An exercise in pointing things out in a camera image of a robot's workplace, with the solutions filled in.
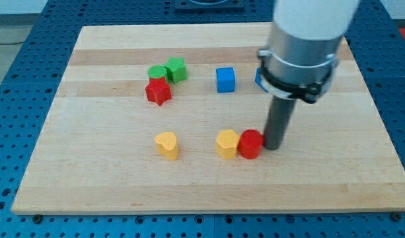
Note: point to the green cylinder block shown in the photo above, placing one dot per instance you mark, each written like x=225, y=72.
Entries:
x=157, y=72

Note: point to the yellow heart block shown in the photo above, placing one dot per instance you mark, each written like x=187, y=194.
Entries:
x=167, y=145

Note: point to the yellow hexagon block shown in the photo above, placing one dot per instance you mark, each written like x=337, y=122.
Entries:
x=226, y=144

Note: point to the green star block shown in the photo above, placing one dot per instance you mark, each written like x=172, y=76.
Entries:
x=177, y=70

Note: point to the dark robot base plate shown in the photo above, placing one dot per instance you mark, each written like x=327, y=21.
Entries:
x=207, y=5

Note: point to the blue block behind arm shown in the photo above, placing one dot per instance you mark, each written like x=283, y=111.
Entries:
x=258, y=80

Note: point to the red star block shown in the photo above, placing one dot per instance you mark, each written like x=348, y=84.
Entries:
x=158, y=90

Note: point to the light wooden board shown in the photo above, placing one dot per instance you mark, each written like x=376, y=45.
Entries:
x=96, y=152

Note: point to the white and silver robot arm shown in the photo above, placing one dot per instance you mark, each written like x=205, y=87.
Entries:
x=300, y=57

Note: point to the red cylinder block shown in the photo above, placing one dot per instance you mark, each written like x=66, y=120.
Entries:
x=250, y=144

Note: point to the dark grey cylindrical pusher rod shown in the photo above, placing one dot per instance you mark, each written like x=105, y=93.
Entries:
x=278, y=118

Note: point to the blue cube block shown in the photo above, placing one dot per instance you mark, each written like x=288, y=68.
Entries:
x=225, y=80

